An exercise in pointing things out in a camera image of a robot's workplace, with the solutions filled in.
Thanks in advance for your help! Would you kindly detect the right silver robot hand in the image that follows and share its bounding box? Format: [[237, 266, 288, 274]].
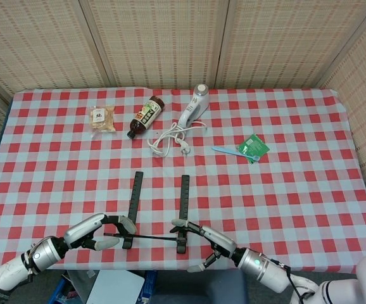
[[170, 218, 237, 274]]

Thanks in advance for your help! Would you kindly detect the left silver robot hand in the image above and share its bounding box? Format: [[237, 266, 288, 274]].
[[63, 212, 138, 251]]

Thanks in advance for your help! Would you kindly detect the black folding laptop stand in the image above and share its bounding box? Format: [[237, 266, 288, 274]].
[[103, 171, 191, 255]]

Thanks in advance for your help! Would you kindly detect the red and blue checkered tablecloth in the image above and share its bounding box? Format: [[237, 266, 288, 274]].
[[0, 87, 366, 272]]

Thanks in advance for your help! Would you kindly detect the blue plastic crate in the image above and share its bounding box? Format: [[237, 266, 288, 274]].
[[48, 270, 158, 304]]

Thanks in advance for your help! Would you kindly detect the white flat board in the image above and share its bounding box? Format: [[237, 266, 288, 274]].
[[86, 269, 146, 304]]

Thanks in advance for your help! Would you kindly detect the light blue toothbrush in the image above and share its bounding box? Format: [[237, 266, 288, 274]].
[[211, 146, 260, 162]]

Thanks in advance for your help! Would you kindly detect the green foil sachet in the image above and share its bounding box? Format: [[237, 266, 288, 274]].
[[236, 133, 270, 164]]

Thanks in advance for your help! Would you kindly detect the clear snack bag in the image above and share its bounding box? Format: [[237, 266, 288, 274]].
[[89, 105, 117, 136]]

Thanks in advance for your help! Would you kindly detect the brown tea bottle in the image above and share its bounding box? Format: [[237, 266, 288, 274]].
[[126, 95, 166, 139]]

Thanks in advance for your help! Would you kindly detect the white handheld steam iron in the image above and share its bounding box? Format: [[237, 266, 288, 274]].
[[178, 83, 210, 128]]

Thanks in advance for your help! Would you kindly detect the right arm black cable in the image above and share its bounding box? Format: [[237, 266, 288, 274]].
[[270, 259, 310, 300]]

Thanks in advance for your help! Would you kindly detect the white power cord with plug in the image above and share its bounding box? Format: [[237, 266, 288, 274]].
[[147, 121, 208, 158]]

